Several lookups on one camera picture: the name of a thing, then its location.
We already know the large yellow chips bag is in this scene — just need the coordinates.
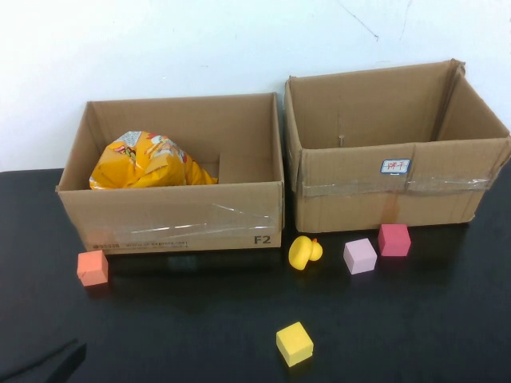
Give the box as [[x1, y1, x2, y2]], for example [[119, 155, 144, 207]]
[[88, 130, 219, 191]]

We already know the cardboard box with white label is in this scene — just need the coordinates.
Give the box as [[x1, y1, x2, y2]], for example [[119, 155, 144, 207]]
[[283, 58, 511, 233]]

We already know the yellow rubber duck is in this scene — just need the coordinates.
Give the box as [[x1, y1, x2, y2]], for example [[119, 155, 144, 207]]
[[288, 235, 323, 273]]

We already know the pink foam cube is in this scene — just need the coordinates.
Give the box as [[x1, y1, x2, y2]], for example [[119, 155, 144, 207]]
[[377, 223, 411, 258]]

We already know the yellow foam cube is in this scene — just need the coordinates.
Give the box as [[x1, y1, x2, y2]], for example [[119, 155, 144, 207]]
[[275, 321, 315, 368]]

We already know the orange foam cube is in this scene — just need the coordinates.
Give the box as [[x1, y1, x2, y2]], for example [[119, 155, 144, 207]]
[[77, 251, 109, 287]]

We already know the lilac foam cube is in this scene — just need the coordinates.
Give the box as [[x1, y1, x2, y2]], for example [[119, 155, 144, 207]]
[[343, 238, 378, 275]]

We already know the white handwritten label sticker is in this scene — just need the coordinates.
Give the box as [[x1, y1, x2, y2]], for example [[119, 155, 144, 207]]
[[378, 158, 411, 176]]

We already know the cardboard box with F2 print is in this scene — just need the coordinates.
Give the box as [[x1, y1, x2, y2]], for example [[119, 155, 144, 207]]
[[55, 92, 285, 256]]

